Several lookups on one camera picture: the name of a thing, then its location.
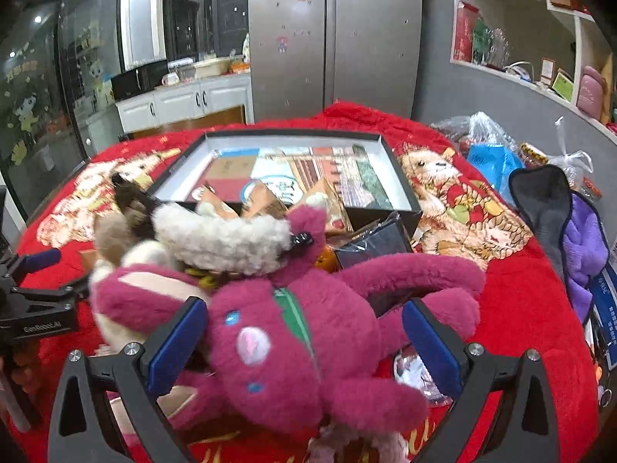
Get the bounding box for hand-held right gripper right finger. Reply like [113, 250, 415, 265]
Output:
[402, 298, 562, 463]

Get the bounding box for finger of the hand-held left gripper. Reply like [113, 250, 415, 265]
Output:
[12, 277, 92, 306]
[10, 248, 63, 275]

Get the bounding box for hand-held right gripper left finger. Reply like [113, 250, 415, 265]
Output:
[48, 296, 208, 463]

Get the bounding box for magenta plush rabbit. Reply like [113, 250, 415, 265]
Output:
[89, 203, 487, 444]

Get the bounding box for beige curly plush bear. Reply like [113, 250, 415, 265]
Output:
[94, 203, 290, 281]

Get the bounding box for black shallow box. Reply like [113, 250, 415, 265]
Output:
[147, 129, 424, 226]

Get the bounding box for gold-edged brown snack packet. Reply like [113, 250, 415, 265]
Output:
[303, 178, 352, 232]

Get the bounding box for round badge in plastic bag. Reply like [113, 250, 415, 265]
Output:
[393, 347, 451, 406]

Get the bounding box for red bear-print blanket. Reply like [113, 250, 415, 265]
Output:
[10, 101, 601, 463]

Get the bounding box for black packet in clear plastic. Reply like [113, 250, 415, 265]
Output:
[335, 212, 415, 319]

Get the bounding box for glass sliding door with stickers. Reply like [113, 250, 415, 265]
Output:
[0, 0, 126, 223]

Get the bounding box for dark grey cloth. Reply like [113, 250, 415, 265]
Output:
[508, 164, 574, 281]

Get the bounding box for blue white carton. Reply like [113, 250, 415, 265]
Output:
[585, 260, 617, 372]

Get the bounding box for purple towel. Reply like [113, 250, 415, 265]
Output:
[564, 190, 610, 324]

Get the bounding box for blue white round-label packet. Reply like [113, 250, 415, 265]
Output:
[193, 176, 309, 208]

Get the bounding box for blue plastic bag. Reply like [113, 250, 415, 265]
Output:
[465, 144, 524, 203]

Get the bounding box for printed picture card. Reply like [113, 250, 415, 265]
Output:
[289, 147, 391, 206]

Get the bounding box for black microwave oven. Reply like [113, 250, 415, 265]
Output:
[111, 60, 169, 102]

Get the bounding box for white kitchen base cabinet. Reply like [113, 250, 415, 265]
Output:
[116, 74, 254, 138]

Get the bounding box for clear plastic bag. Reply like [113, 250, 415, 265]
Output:
[547, 116, 596, 189]

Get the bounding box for cream plastic basin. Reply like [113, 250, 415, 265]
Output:
[193, 58, 232, 78]

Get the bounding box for green framed card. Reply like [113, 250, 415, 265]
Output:
[552, 71, 574, 100]

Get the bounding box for pink pouch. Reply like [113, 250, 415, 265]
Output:
[576, 65, 605, 119]

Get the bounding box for green packet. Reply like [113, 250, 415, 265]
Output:
[472, 19, 497, 66]

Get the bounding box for red gift box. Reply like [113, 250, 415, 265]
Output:
[454, 1, 482, 63]

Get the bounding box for silver double-door refrigerator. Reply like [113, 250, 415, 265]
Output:
[248, 0, 424, 123]

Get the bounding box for glass-door wall cabinet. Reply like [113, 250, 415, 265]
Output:
[161, 0, 249, 61]

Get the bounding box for white wall shelf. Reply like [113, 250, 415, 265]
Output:
[450, 0, 617, 145]

